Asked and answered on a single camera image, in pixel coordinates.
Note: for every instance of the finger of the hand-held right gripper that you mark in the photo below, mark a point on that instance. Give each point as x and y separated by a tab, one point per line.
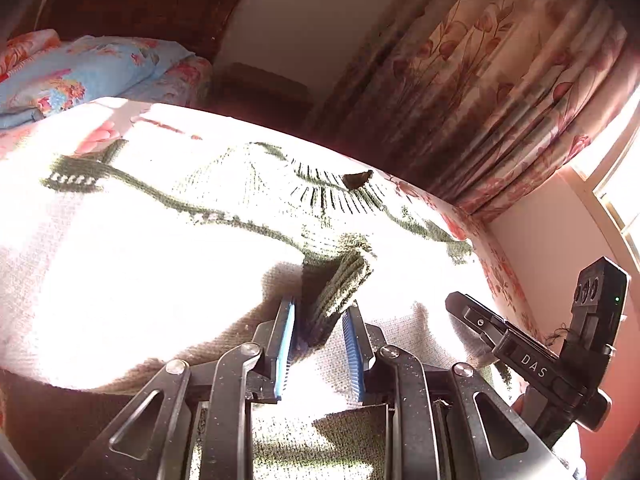
472	316

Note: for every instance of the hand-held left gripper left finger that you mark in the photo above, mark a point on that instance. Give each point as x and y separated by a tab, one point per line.
283	355

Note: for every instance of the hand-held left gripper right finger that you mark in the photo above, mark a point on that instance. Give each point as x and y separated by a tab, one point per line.
353	360

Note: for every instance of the white and green knit sweater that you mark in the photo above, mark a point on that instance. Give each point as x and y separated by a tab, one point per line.
150	260

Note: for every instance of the pink floral bed sheet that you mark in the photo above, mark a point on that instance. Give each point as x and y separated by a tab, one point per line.
500	270

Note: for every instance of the window with metal bars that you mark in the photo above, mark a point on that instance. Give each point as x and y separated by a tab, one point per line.
617	180

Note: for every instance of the floral curtain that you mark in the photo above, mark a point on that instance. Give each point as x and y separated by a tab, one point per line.
475	75

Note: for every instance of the dark wooden nightstand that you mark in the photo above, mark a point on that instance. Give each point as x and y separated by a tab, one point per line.
260	92

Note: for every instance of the blue floral pillow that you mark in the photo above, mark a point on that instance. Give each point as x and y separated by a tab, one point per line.
85	72

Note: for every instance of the dark wooden headboard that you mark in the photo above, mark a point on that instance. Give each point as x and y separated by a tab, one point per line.
145	5

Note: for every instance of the pink floral pillow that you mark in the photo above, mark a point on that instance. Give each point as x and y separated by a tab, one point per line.
25	50

